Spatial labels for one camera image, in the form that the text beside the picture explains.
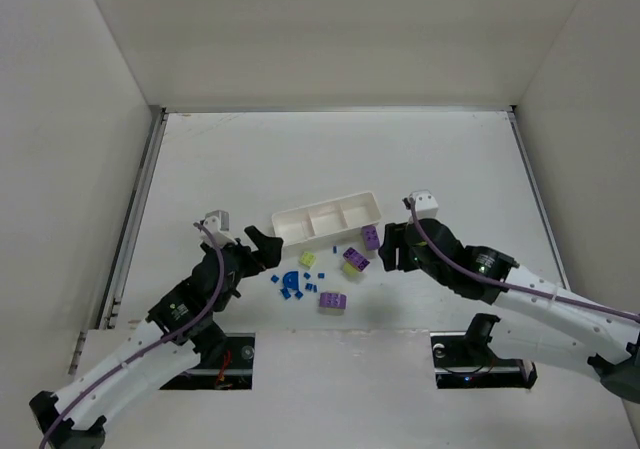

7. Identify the purple curved lego brick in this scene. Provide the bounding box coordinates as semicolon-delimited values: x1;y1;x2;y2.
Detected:
361;225;381;252

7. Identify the blue arch lego piece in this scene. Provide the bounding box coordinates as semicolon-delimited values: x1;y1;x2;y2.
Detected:
282;271;300;292

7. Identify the green square lego brick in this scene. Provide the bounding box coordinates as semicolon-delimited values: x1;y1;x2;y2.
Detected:
299;251;317;269

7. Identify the purple long lego brick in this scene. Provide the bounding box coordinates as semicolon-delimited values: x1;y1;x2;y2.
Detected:
343;247;370;272

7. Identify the green curved lego brick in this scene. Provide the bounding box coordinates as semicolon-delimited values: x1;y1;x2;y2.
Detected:
341;262;364;280

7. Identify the white three-compartment tray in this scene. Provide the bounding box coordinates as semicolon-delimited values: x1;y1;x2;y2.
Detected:
271;191;382;247

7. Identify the purple lego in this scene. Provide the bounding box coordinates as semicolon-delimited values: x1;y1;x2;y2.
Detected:
318;292;347;314

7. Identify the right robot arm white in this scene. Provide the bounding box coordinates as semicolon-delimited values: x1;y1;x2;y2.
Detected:
378;219;639;403

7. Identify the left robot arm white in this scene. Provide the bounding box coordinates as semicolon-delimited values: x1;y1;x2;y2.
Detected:
29;217;283;448

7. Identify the white front board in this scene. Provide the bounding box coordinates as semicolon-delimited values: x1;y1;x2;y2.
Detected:
106;331;636;448

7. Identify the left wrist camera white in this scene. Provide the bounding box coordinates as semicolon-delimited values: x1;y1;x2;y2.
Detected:
200;210;234;248

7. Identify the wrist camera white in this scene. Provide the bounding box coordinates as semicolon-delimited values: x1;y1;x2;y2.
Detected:
403;190;439;219
200;210;234;248

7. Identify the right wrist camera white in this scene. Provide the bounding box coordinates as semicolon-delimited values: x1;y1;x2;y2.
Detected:
403;190;439;219

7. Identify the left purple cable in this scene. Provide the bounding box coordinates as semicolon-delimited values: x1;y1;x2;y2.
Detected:
38;221;226;449

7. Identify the right aluminium rail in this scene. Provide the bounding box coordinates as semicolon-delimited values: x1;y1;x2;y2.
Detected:
507;105;571;290

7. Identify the aluminium rail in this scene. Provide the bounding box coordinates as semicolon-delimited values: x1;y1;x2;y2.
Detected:
67;105;167;376
507;105;571;290

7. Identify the left aluminium rail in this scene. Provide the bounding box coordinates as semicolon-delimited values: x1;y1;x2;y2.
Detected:
67;105;167;376

